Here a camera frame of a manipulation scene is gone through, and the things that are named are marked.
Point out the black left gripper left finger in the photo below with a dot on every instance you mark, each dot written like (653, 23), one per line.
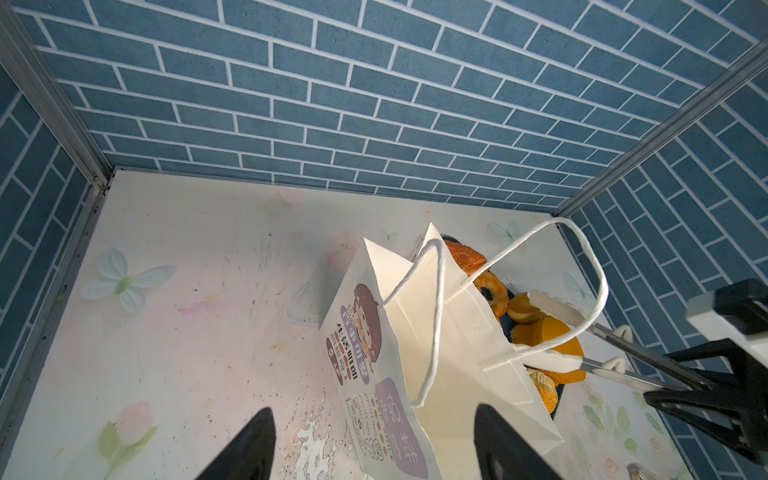
(249, 455)

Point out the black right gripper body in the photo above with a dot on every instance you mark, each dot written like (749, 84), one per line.
(729, 407)

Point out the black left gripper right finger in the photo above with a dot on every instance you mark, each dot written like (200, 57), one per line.
(502, 453)

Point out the white paper bag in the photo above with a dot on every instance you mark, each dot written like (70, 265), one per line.
(415, 349)

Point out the braided brown pastry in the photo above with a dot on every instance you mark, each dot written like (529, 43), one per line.
(468, 259)

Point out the knotted yellow bread roll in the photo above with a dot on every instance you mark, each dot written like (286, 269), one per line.
(547, 389)

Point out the small orange bread wedge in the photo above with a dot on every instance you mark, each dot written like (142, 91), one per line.
(521, 311)

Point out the dark teal tray mat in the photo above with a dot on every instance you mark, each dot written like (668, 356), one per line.
(508, 324)

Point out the large round orange cake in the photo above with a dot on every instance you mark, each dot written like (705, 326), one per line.
(555, 348)

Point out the aluminium corner post right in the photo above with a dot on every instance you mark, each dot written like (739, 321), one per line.
(748, 66)

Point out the aluminium corner post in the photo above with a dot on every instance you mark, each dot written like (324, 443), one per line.
(27, 68)
(748, 66)

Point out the aluminium corner post left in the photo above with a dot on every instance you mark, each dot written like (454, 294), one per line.
(27, 68)

